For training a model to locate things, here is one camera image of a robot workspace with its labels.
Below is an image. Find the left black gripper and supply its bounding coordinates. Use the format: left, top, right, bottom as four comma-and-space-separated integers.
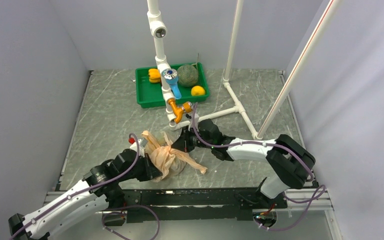
119, 152, 163, 182

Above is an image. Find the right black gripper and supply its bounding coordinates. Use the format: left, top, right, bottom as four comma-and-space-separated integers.
171, 124, 214, 153

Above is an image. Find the translucent orange plastic bag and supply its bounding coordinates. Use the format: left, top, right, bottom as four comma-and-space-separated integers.
141, 130, 208, 183

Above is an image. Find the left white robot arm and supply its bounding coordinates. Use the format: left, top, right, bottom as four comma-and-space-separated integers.
8, 149, 162, 240

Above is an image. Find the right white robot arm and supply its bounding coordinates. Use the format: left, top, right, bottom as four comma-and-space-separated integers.
171, 119, 316, 208

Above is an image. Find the yellow fake lemon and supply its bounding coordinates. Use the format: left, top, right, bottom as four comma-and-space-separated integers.
190, 85, 206, 97

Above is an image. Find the green fake melon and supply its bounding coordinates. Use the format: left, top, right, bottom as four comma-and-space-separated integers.
177, 64, 199, 88

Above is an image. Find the yellow fake bell pepper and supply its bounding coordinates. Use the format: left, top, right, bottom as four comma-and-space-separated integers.
148, 68, 161, 84

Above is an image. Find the green plastic tray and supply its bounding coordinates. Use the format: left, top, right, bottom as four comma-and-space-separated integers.
135, 62, 211, 109

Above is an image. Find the white pole with red stripe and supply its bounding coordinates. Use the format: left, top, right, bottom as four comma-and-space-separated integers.
254, 0, 342, 140

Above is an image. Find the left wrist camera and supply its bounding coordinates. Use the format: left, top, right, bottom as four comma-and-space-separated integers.
128, 137, 148, 157

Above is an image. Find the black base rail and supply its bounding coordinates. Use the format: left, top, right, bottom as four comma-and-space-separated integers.
108, 187, 288, 223

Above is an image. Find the blue tap handle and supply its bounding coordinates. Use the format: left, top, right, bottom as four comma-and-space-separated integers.
162, 68, 182, 100

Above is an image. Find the white PVC pipe frame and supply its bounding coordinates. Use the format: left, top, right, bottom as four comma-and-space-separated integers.
147, 0, 257, 139

